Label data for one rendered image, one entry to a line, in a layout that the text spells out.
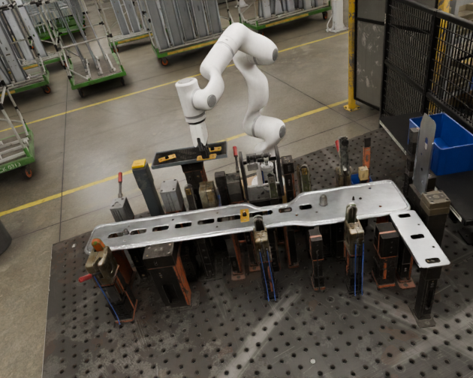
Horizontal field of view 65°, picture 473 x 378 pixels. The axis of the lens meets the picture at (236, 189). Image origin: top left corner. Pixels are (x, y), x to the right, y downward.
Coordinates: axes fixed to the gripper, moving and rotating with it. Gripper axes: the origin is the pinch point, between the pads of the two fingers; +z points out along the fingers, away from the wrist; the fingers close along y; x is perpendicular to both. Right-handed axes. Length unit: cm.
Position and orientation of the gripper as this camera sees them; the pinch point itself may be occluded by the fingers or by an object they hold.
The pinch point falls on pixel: (205, 152)
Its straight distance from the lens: 158.8
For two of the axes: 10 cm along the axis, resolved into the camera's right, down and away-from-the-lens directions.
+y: -0.6, 5.8, -8.1
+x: 9.8, -1.2, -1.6
